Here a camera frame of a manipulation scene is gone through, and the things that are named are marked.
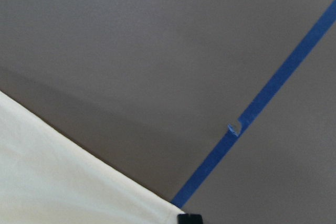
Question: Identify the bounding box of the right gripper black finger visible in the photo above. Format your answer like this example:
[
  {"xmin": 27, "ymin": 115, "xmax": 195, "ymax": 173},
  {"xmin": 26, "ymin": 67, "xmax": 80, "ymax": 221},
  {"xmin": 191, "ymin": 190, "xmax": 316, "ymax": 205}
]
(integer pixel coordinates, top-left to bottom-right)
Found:
[{"xmin": 177, "ymin": 214, "xmax": 203, "ymax": 224}]

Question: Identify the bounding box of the cream yellow long-sleeve shirt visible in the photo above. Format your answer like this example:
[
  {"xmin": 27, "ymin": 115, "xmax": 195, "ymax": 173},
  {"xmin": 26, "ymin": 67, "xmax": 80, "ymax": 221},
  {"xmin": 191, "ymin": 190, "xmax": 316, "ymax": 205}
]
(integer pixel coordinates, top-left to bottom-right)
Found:
[{"xmin": 1, "ymin": 94, "xmax": 181, "ymax": 223}]

